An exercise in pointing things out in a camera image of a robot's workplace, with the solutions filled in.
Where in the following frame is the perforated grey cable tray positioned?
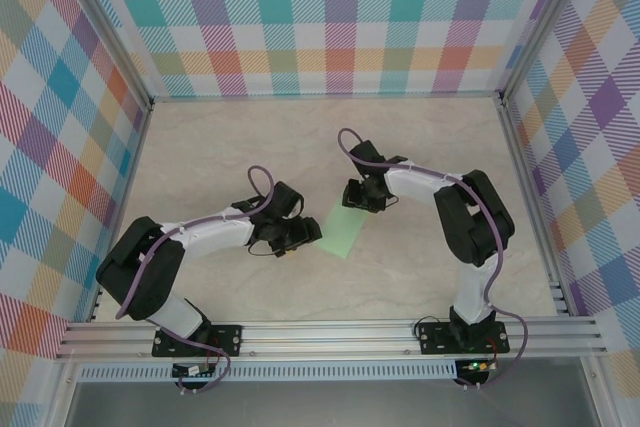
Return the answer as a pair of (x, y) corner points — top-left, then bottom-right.
(78, 361), (459, 382)

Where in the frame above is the thin aluminium frame rail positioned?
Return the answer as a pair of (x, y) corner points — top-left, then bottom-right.
(149, 90), (505, 104)
(497, 94), (574, 318)
(88, 101), (154, 323)

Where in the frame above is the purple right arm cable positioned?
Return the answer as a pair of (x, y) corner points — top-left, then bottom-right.
(337, 126), (530, 391)

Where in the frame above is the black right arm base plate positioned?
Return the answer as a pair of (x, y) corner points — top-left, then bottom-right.
(417, 321), (510, 356)

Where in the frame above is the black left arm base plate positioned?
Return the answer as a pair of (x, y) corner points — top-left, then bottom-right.
(152, 324), (244, 358)

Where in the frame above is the aluminium frame post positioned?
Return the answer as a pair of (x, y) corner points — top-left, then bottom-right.
(498, 0), (594, 106)
(58, 0), (154, 113)

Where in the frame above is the light green cloth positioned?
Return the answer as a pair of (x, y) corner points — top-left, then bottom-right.
(315, 204), (369, 259)

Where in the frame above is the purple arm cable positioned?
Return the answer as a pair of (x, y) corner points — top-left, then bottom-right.
(337, 126), (530, 391)
(114, 165), (276, 396)

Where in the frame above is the wide aluminium mounting rail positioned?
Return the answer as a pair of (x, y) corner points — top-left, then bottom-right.
(54, 316), (609, 362)

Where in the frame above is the small black controller board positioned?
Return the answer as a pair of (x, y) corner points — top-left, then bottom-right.
(172, 363), (219, 379)

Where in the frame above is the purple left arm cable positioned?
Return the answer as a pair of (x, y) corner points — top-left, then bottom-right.
(114, 165), (276, 396)

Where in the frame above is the controller board with green light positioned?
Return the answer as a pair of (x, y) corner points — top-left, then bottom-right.
(462, 359), (499, 374)

